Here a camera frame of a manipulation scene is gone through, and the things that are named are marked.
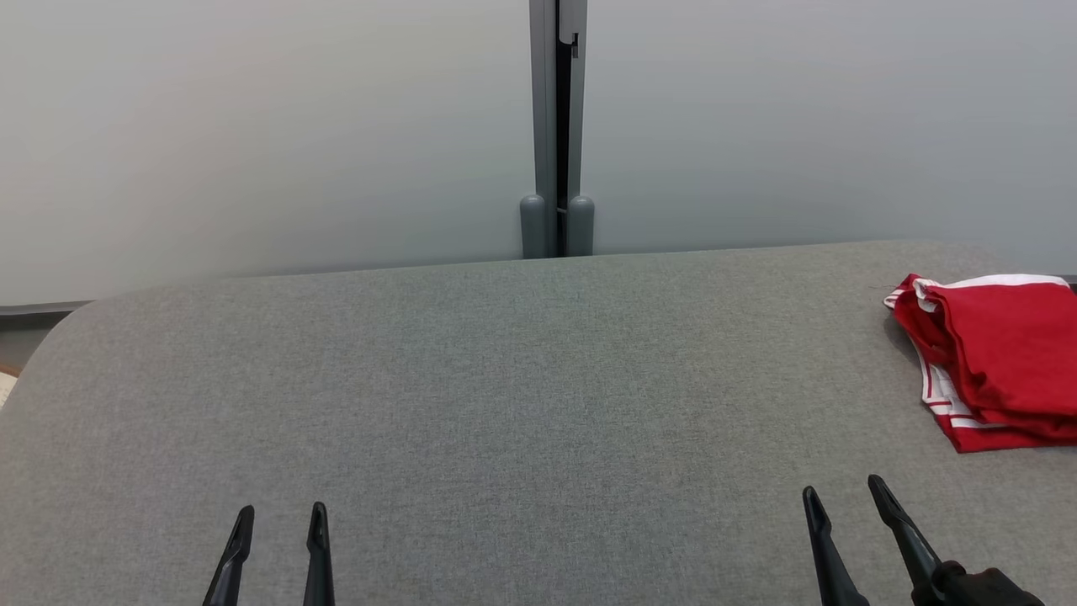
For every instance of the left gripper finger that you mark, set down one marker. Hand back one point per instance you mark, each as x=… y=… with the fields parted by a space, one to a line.
x=231 y=564
x=319 y=564

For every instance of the grey partition post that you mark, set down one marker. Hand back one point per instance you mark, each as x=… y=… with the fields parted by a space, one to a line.
x=543 y=126
x=577 y=227

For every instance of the dark partition base rail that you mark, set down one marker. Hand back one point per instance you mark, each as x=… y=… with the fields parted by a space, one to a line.
x=34 y=309

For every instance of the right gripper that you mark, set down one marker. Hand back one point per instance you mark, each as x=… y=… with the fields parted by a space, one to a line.
x=949 y=587

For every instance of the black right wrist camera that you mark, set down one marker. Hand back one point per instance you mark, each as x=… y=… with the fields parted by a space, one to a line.
x=1005 y=591

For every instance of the red white basketball shorts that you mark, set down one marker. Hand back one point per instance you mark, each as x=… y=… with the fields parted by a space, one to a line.
x=993 y=337

